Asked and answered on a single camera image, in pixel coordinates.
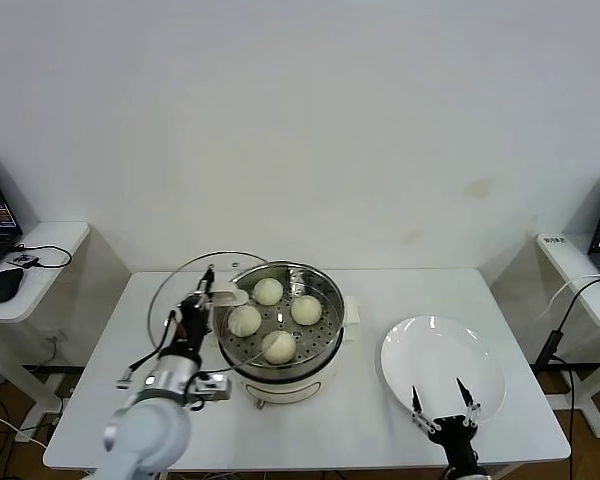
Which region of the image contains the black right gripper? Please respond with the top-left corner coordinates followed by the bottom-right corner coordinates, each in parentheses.
top-left (410, 377), bottom-right (486, 480)

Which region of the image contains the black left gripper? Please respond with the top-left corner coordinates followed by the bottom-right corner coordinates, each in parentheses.
top-left (174, 267), bottom-right (226, 354)

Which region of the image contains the round glass pot lid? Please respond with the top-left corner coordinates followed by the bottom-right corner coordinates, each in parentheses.
top-left (147, 250), bottom-right (294, 375)

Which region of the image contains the white steamed baozi bun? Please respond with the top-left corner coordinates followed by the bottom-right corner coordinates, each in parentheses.
top-left (252, 278), bottom-right (284, 307)
top-left (290, 294), bottom-right (324, 326)
top-left (227, 305), bottom-right (263, 338)
top-left (260, 329), bottom-right (298, 365)

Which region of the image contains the stainless steel steamer basket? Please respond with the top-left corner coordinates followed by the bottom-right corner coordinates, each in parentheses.
top-left (212, 260), bottom-right (346, 369)

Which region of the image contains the white round plate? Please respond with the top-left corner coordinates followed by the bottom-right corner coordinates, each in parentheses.
top-left (380, 315), bottom-right (508, 430)

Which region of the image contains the white side table with label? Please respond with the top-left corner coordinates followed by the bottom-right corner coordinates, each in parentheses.
top-left (536, 232), bottom-right (600, 441)

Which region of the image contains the small black usb device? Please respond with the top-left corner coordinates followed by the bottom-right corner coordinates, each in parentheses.
top-left (7, 252), bottom-right (41, 270)

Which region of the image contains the black computer mouse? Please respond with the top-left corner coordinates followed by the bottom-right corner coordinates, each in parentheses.
top-left (0, 267), bottom-right (26, 305)

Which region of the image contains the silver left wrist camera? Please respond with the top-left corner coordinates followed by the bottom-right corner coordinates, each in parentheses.
top-left (189, 372), bottom-right (231, 402)

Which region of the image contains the black cable with adapter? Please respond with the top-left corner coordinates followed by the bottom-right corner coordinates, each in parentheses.
top-left (534, 277), bottom-right (600, 480)

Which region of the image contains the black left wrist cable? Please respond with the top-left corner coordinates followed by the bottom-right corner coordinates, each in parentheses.
top-left (115, 309), bottom-right (179, 391)

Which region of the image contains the white laptop cable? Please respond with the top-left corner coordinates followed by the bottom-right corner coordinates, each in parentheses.
top-left (534, 272), bottom-right (600, 321)

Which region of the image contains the black looped desk cable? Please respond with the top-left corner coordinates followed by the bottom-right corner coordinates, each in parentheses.
top-left (8, 242), bottom-right (74, 271)

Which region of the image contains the white floor cable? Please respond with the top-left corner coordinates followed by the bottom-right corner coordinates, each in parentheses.
top-left (0, 405), bottom-right (51, 447)

